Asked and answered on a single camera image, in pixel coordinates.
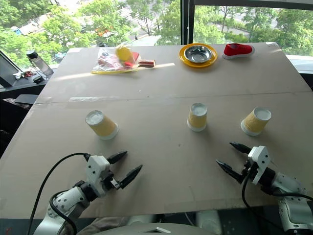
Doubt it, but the red wooden block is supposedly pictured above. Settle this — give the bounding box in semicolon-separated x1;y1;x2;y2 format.
138;59;157;69

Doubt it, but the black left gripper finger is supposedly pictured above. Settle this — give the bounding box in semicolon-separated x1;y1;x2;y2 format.
119;164;143;189
107;150;128;165

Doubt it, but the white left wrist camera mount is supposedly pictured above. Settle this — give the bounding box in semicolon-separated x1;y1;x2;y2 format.
86;154;111;197

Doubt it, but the silver robot torso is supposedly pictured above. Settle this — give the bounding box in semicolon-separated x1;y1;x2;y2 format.
78;210;223;235

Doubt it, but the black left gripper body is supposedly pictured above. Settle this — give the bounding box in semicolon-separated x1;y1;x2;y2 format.
100;169;121;193

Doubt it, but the clear water bottle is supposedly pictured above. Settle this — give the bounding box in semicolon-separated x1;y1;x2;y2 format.
26;50;54;77

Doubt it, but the black side desk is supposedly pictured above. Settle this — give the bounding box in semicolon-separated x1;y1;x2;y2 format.
0;68;58;157

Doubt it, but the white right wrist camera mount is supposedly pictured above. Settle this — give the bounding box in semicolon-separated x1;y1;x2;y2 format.
247;145;271;186

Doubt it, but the dark monitor panel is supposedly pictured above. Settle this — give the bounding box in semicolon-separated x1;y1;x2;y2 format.
0;50;24;88

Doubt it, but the black window frame post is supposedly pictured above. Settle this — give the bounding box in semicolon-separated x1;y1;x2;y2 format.
180;0;196;46

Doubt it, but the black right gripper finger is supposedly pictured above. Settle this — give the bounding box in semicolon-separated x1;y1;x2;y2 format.
229;141;252;155
215;160;245;185

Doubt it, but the red canvas shoe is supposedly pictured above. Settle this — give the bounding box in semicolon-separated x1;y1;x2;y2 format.
222;43;256;60

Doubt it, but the yellow plastic plate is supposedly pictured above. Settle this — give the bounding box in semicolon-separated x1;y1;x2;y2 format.
179;43;219;69

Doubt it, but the yellow ribbed paper cup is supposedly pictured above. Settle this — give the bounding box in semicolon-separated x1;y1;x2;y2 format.
85;110;119;141
187;103;208;133
240;106;272;137

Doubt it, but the clear plastic bag of toys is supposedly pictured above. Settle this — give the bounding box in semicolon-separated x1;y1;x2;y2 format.
90;41;142;75

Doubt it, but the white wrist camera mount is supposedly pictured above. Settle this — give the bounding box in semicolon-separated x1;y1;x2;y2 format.
86;154;111;197
247;145;271;186

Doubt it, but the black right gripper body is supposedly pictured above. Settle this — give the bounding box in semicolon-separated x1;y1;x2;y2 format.
240;159;257;181

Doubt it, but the silver metal bowl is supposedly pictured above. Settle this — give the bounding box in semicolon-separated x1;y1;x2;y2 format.
183;45;213;64

